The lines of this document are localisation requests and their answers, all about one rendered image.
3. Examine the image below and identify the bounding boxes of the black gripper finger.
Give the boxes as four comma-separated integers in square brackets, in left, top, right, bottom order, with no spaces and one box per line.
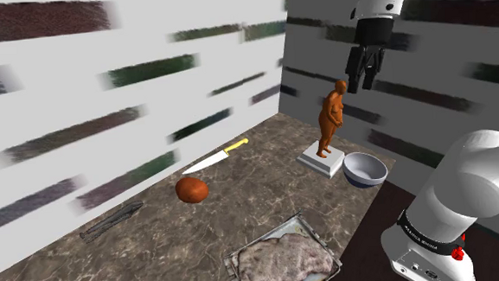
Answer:
[343,44,369,95]
[359,48,388,92]

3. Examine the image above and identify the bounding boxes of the orange figure on white base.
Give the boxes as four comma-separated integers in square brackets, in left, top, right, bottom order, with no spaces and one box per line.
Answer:
[292,80,348,182]

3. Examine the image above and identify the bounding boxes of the white and blue bowl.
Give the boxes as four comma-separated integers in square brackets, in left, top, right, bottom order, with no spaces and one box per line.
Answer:
[341,150,390,191]

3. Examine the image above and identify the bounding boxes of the reddish-brown round potato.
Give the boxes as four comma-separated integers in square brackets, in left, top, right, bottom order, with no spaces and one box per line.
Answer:
[174,176,211,205]

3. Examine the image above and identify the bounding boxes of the metal baking tray with dough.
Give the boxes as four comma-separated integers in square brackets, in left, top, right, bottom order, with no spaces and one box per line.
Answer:
[221,209,344,281]

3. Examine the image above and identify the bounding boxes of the dark grey tongs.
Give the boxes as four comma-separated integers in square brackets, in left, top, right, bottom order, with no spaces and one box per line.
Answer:
[77,200,145,244]

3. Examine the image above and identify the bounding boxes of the yellow-handled kitchen knife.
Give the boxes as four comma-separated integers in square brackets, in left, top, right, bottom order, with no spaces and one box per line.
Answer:
[180,137,251,176]

